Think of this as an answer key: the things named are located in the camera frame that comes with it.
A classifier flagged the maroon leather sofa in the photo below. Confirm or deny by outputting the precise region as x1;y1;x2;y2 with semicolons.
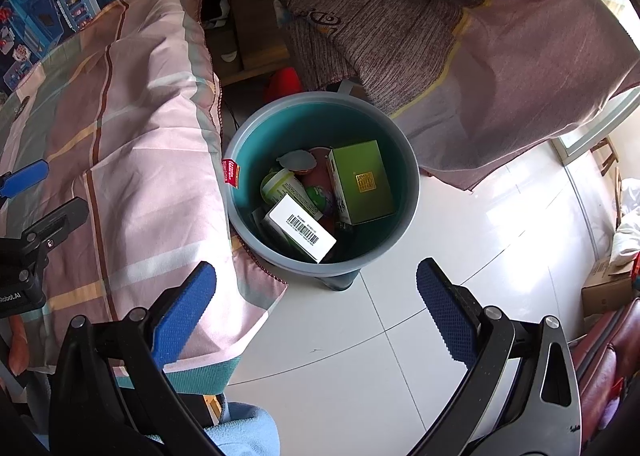
570;296;640;442

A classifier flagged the white green carton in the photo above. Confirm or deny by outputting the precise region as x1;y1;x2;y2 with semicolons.
262;193;337;264

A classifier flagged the green cardboard box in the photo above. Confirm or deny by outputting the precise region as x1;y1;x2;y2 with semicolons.
326;139;400;226

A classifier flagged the brown cardboard box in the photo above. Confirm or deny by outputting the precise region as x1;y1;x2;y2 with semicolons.
202;0;301;84

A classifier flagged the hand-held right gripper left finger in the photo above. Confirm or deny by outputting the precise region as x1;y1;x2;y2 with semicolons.
48;261;223;456

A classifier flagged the red round object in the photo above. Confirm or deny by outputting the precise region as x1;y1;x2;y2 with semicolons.
265;67;303;102

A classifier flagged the light blue towel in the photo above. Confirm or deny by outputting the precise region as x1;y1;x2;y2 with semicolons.
202;401;281;456

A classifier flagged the blue toy box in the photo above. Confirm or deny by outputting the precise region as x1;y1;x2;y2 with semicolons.
0;0;121;92

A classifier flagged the green round container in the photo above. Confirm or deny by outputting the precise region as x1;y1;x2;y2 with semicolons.
305;185;335;214

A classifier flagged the person's left hand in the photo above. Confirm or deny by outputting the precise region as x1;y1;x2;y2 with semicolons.
7;311;29;377

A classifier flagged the green plastic cup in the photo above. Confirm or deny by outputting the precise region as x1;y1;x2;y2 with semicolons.
260;169;311;209

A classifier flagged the pink plaid tablecloth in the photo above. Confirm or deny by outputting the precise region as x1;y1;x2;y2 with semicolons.
0;0;288;394

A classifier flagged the small cardboard box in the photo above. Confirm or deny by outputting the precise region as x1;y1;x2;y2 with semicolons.
581;256;636;332

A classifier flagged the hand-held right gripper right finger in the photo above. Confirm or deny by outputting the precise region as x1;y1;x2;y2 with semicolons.
407;259;583;456

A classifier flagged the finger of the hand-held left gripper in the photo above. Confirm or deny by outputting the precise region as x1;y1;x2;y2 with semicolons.
20;196;90;269
0;159;51;199

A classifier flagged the red label tag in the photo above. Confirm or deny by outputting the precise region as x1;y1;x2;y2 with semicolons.
221;157;242;187

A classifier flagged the teal trash bin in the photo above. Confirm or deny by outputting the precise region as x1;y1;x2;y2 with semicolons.
229;91;420;293

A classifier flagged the white plastic bag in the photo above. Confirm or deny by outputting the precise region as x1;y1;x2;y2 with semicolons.
612;201;640;267

